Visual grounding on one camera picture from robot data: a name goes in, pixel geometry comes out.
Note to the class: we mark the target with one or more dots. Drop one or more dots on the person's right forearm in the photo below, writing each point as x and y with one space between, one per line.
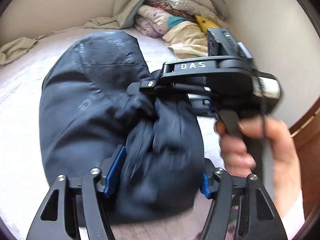
292 217

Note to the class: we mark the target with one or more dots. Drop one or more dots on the beige and teal curtain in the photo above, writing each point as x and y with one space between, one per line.
120 12
17 50

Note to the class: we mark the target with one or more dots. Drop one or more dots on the dark navy buttoned coat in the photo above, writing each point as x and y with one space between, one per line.
100 105

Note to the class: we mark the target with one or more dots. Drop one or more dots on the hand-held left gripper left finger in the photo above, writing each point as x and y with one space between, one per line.
115 170

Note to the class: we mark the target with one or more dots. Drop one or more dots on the grey dotted blanket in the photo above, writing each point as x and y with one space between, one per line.
190 0

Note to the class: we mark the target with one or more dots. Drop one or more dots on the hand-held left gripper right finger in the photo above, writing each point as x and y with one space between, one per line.
205 185

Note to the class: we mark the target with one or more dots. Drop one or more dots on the person's right hand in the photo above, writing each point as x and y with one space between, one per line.
235 152

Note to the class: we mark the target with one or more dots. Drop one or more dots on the white quilted bedspread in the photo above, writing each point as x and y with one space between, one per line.
22 105

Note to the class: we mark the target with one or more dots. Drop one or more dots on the yellow patterned pillow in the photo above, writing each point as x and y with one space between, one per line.
207 22

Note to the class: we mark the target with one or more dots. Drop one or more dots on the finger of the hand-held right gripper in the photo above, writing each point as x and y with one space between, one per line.
145 85

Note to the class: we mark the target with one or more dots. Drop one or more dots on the purple floral blanket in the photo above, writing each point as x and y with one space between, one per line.
150 20

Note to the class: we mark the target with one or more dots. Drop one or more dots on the cream blanket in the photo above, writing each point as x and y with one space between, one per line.
187 37

